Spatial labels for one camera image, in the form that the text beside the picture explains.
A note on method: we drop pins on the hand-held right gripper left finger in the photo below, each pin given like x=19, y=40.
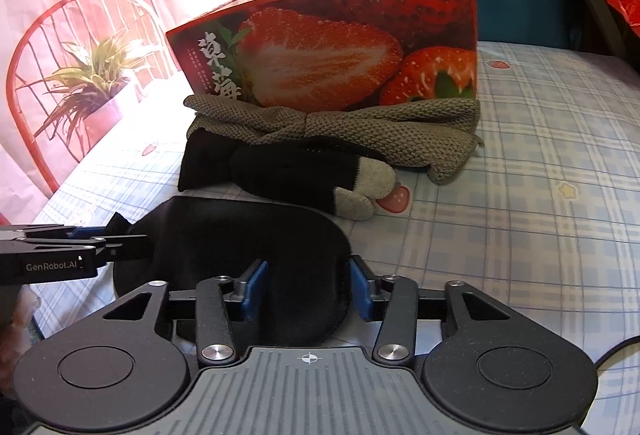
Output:
x=257, y=287

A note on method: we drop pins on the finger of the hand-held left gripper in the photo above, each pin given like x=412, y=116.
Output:
x=85, y=232
x=120, y=249

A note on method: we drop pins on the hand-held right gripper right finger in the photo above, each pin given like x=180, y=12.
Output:
x=357, y=285

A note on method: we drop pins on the black eye mask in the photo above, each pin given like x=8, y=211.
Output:
x=225, y=235

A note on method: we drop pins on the red strawberry cardboard box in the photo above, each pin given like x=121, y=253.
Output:
x=325, y=50

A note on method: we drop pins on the black and grey sock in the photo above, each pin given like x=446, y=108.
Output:
x=280, y=175

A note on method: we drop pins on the olive knit cloth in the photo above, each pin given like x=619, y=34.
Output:
x=400, y=135

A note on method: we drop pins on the plaid bed sheet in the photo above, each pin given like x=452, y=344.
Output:
x=550, y=165

